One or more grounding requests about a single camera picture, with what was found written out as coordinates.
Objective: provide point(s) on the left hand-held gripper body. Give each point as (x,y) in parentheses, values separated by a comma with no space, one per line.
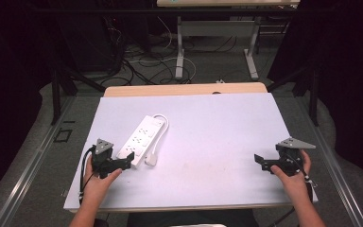
(102,159)

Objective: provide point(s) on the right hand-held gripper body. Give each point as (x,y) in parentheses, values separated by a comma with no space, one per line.
(291,159)

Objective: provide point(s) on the white power strip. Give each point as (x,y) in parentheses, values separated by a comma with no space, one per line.
(140,138)

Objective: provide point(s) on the person's right hand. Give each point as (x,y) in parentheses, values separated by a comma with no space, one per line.
(293,184)

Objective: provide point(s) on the person's left hand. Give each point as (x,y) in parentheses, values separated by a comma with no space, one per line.
(98,186)

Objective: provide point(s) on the white table mat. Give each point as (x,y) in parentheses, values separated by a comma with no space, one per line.
(201,151)

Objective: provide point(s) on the black metal stand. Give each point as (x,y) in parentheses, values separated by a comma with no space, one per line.
(60,91)
(312,91)

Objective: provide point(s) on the person's dark clothing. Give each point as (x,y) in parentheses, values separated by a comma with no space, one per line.
(192,218)

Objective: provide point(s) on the white desk with metal legs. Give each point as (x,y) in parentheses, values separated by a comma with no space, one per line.
(217,28)

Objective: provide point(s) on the black floor socket frame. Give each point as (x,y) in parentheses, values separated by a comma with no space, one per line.
(63,135)

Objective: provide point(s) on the aluminium floor rail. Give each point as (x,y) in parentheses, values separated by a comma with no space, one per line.
(337,170)
(28,170)

